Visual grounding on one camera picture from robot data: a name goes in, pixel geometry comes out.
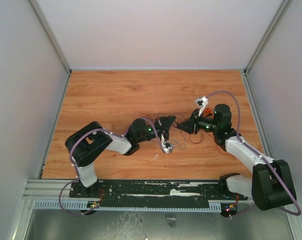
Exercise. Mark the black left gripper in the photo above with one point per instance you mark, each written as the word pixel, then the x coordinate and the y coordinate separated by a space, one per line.
pixel 164 124

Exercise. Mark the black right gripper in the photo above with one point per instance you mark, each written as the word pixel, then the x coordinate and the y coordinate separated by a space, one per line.
pixel 195 124

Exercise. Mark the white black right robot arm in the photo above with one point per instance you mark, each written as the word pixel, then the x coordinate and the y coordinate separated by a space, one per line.
pixel 271 185

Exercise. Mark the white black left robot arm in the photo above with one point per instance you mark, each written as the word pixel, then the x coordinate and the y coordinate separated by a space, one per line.
pixel 88 143

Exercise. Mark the orange black needle-nose pliers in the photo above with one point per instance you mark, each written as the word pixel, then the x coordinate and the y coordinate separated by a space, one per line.
pixel 208 112

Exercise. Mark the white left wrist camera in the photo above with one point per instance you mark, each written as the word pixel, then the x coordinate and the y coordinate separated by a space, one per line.
pixel 166 146

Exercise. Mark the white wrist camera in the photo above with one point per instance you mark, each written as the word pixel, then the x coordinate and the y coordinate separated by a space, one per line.
pixel 202 102
pixel 166 146

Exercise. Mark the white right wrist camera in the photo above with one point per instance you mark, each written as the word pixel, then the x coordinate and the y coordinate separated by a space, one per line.
pixel 202 102

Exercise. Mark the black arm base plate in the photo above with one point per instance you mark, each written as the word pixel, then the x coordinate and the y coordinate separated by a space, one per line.
pixel 154 193

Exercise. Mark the grey slotted cable duct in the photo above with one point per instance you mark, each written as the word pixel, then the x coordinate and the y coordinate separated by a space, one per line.
pixel 53 204

